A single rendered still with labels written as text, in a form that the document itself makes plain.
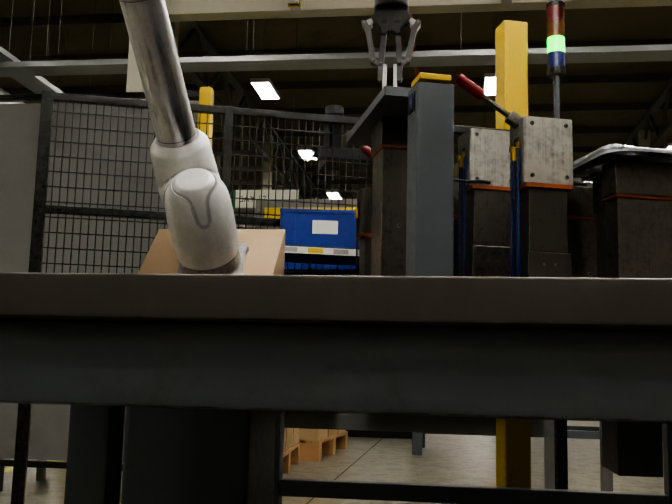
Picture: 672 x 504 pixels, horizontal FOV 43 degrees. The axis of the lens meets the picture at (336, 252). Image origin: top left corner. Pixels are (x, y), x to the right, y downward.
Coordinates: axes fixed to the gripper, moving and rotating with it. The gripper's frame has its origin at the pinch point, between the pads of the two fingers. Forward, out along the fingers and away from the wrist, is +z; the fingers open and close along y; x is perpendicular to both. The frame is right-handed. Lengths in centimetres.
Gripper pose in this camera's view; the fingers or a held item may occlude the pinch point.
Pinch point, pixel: (389, 82)
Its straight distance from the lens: 188.8
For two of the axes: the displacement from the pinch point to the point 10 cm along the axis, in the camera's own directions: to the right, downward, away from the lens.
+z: -0.3, 9.9, -1.4
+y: 10.0, 0.2, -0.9
